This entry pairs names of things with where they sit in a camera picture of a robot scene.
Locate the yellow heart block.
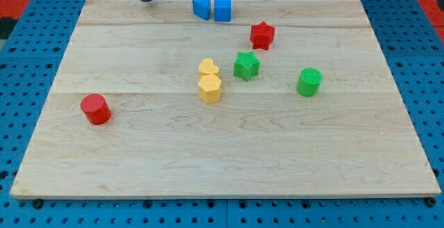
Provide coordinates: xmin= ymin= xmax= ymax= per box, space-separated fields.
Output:
xmin=198 ymin=58 xmax=220 ymax=77

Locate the yellow hexagon block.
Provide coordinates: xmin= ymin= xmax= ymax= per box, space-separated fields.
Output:
xmin=198 ymin=74 xmax=222 ymax=103

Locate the green star block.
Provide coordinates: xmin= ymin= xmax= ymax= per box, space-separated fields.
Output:
xmin=233 ymin=51 xmax=260 ymax=81

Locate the light wooden board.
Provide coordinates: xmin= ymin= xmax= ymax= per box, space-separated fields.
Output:
xmin=10 ymin=0 xmax=441 ymax=200

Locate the red star block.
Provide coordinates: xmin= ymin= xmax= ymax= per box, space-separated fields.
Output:
xmin=250 ymin=21 xmax=275 ymax=51

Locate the green cylinder block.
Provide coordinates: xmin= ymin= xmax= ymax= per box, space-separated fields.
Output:
xmin=296 ymin=67 xmax=323 ymax=97

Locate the blue cube block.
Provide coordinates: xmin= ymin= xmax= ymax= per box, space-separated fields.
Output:
xmin=214 ymin=0 xmax=232 ymax=21

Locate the blue triangular prism block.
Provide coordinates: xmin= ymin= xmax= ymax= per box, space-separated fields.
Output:
xmin=192 ymin=0 xmax=211 ymax=21

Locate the red cylinder block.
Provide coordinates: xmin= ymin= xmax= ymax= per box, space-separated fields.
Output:
xmin=80 ymin=94 xmax=111 ymax=125

